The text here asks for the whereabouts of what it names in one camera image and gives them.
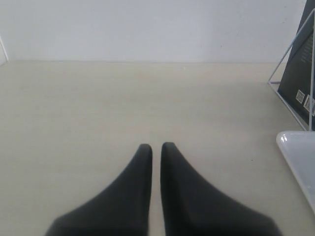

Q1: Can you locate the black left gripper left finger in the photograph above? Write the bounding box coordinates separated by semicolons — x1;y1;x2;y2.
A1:
46;144;153;236

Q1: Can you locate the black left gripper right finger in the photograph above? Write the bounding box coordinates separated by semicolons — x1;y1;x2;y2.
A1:
160;142;282;236

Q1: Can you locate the black spine book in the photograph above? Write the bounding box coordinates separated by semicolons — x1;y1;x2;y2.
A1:
278;0;315;123

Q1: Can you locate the white plastic tray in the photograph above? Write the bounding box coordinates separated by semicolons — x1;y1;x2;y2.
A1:
276;131;315;209

